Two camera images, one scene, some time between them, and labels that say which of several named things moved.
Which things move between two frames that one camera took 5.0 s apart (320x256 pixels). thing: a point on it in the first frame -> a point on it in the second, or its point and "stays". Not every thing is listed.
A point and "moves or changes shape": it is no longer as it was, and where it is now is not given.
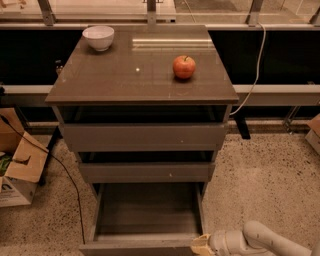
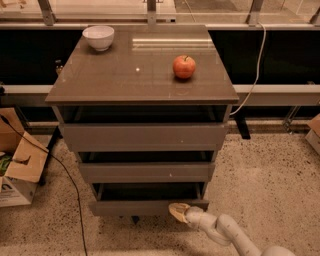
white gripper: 218,242 -> 194,214
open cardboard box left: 22,158 stays
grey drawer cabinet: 145,108 stays
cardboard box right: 313,137 stays
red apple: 184,66 stays
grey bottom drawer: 143,219 moves or changes shape
